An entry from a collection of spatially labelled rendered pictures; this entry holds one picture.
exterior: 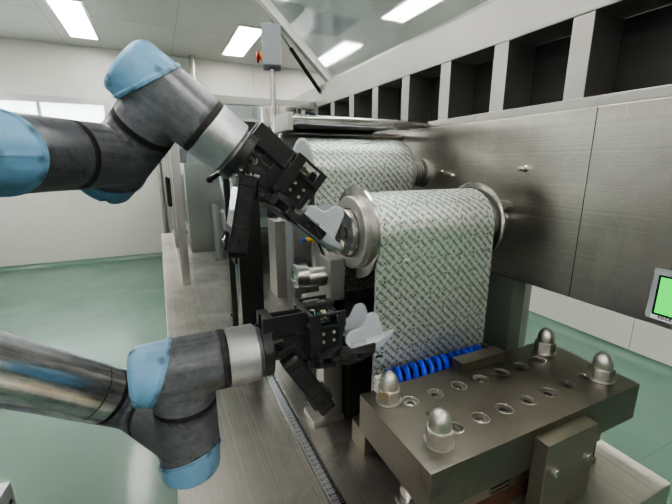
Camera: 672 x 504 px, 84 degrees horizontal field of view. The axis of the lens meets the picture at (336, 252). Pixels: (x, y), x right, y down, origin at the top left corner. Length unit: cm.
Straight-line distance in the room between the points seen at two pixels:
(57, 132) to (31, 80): 578
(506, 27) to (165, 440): 85
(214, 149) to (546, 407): 56
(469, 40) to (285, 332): 69
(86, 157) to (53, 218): 574
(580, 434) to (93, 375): 63
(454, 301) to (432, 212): 16
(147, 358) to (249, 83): 593
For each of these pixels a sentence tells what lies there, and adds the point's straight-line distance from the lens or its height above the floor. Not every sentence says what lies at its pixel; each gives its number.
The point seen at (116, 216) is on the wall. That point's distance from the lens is 609.
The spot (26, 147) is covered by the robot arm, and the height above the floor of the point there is 137.
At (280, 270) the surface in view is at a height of 100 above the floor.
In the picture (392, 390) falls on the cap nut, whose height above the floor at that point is 105.
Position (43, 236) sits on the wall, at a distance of 626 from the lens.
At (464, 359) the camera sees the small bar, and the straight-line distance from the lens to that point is 66.
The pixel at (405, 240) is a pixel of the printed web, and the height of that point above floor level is 124.
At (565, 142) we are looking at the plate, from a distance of 72.
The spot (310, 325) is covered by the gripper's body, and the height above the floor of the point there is 115.
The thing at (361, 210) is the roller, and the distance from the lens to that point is 55.
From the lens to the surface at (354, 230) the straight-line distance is 56.
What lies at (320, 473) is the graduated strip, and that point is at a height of 90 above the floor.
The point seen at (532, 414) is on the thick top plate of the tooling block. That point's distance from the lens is 60.
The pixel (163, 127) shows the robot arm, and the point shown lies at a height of 140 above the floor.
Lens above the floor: 136
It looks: 13 degrees down
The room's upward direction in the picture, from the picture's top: straight up
